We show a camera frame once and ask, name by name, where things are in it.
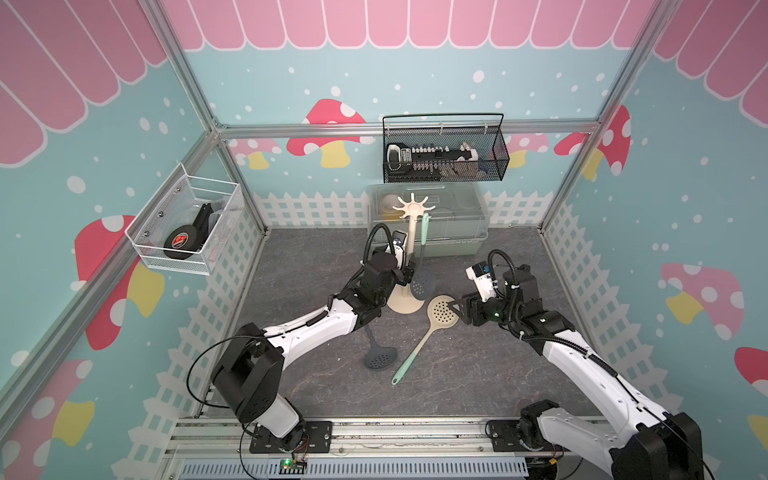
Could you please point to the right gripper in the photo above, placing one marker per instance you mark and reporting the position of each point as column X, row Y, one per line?
column 472, row 301

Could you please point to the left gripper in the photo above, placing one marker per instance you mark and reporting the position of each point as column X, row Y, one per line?
column 401, row 278

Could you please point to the cream skimmer green handle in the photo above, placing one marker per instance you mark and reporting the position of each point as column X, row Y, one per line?
column 440, row 318

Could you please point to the cream utensil rack stand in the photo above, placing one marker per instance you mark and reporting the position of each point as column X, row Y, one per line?
column 402, row 300

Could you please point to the grey skimmer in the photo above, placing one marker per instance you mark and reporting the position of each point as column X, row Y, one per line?
column 378, row 357
column 424, row 279

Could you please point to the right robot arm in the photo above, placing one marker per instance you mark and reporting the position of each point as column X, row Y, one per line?
column 644, row 440

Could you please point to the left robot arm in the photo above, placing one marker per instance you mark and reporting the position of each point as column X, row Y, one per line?
column 248, row 373

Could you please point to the green clear-lid storage box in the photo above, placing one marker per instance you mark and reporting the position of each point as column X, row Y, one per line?
column 458, row 223

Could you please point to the black tape roll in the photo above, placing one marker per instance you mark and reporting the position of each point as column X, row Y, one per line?
column 188, row 239

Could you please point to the black wire wall basket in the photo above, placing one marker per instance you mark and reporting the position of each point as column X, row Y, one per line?
column 443, row 148

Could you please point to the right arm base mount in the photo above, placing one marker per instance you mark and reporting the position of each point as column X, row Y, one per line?
column 522, row 434

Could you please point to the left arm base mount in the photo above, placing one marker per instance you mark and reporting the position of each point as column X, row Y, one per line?
column 305, row 437

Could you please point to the clear wall bin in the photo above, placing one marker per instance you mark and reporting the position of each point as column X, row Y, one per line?
column 178, row 204

